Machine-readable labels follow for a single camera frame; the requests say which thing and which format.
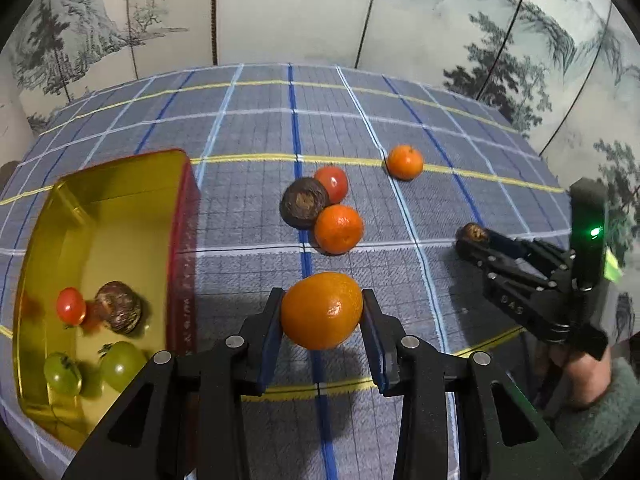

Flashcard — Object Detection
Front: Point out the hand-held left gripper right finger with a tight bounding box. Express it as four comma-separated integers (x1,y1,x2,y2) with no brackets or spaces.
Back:
361,287,583,480

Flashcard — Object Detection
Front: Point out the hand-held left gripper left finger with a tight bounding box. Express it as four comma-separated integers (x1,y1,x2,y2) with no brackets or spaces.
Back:
62,287,288,480

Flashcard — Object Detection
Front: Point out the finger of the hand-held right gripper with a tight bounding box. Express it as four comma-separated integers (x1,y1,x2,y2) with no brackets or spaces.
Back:
481,228,572,272
456,241,552,302

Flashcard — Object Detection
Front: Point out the smooth yellow-orange tangerine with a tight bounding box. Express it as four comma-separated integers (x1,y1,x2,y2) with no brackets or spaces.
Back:
280,272,364,351

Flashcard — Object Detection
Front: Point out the deep orange tangerine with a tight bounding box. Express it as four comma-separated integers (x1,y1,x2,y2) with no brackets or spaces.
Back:
313,204,365,255

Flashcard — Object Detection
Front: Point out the round dark brown fruit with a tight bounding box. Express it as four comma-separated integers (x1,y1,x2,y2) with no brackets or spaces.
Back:
279,178,331,231

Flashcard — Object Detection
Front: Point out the green tomato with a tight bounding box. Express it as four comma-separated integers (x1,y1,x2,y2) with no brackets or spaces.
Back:
98,341,148,392
43,352,83,395

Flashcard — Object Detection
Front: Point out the tangerine with green stem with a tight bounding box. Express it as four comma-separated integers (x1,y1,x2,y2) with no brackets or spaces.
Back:
386,144,425,181

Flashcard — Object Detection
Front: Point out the red tomato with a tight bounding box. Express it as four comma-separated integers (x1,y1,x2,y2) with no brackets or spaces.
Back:
56,287,87,326
314,166,350,204

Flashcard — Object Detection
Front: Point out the red and gold tin box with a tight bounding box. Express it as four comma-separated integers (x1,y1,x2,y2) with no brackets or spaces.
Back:
12,149,201,461

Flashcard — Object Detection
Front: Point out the person's right forearm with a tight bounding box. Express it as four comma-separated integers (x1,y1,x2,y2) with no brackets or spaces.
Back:
547,355,640,471

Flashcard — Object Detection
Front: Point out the person's right hand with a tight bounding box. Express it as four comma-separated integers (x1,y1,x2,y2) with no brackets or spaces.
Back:
547,347,614,409

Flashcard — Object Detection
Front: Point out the green packet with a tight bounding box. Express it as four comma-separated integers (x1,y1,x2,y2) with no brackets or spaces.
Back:
605,249,624,282

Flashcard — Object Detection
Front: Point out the blue plaid tablecloth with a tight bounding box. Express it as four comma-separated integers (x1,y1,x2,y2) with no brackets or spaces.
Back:
0,62,576,480

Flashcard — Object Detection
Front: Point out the painted landscape folding screen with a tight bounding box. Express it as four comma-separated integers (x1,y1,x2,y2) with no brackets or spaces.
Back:
0,0,640,336

